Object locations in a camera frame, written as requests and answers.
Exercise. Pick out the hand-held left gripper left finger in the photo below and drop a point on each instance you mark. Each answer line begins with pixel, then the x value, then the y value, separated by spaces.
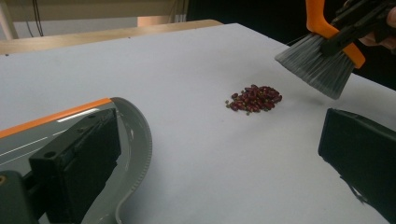
pixel 77 161

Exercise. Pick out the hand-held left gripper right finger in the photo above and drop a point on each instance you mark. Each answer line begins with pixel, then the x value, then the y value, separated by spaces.
pixel 364 149

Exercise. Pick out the orange brush with grey bristles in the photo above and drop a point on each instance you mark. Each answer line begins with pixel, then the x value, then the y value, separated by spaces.
pixel 317 65

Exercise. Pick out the grey dustpan with orange edge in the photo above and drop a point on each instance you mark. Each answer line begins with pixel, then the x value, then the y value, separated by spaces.
pixel 137 140

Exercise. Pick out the pile of red green beans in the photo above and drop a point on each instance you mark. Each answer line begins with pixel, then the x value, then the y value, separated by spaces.
pixel 255 99

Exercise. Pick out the white table cover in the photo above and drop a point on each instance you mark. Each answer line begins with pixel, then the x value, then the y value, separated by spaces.
pixel 186 77

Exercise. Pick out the light wooden frame leg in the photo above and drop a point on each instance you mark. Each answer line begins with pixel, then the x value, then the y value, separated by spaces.
pixel 7 21

